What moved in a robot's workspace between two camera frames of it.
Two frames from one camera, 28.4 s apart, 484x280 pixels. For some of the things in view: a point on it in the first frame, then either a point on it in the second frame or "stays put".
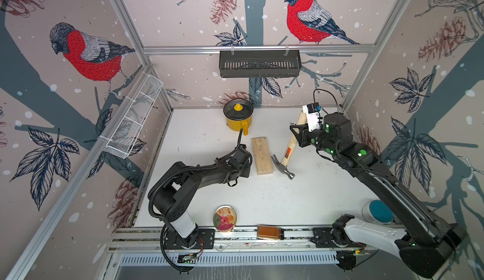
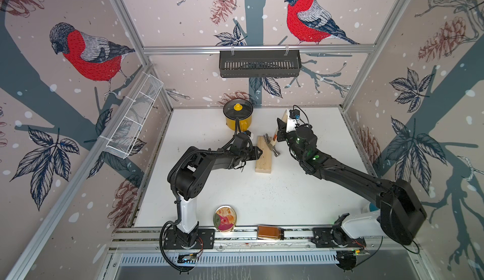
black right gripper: (304, 135) -> (282, 132)
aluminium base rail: (150, 238) stays put
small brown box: (268, 232) stays put
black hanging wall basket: (260, 64) stays put
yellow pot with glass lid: (238, 113) stays put
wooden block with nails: (262, 156) stays put
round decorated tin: (224, 218) stays put
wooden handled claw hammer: (292, 147) -> (271, 144)
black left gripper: (247, 169) -> (254, 151)
